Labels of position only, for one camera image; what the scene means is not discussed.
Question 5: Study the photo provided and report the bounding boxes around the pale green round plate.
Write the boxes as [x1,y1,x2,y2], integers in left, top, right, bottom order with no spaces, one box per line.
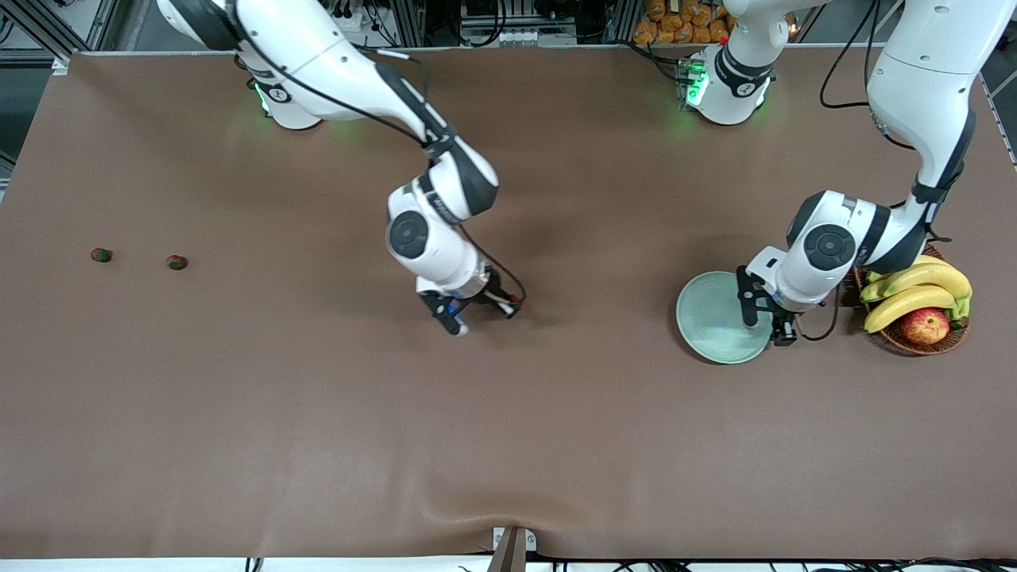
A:
[676,271,775,365]

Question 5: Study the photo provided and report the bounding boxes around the brown wicker basket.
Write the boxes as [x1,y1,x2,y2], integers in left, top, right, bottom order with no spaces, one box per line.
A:
[853,245,971,356]

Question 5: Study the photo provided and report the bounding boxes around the red apple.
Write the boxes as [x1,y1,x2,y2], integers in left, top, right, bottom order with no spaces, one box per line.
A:
[900,307,951,346]

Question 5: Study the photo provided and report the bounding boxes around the yellow banana bunch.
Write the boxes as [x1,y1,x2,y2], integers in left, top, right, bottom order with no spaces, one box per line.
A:
[860,256,973,334]

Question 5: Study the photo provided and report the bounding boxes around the grey equipment rack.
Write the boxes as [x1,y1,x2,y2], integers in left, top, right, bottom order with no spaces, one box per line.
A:
[381,0,636,48]

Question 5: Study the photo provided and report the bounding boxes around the orange packaged bread pile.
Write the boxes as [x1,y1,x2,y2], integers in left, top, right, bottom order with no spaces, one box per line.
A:
[633,0,736,44]

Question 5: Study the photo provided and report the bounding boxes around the brown table mat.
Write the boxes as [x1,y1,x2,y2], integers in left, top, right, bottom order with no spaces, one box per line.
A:
[0,44,1017,561]

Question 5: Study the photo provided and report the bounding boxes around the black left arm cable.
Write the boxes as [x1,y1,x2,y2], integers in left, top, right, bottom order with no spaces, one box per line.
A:
[797,0,954,342]

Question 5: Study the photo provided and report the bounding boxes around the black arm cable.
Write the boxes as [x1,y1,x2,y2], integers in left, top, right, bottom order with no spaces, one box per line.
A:
[797,0,954,342]
[226,0,528,319]

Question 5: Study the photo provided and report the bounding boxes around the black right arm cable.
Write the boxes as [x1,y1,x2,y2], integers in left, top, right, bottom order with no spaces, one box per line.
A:
[226,0,528,319]

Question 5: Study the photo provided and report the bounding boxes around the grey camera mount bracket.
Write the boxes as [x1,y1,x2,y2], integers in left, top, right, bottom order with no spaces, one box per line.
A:
[486,527,537,572]

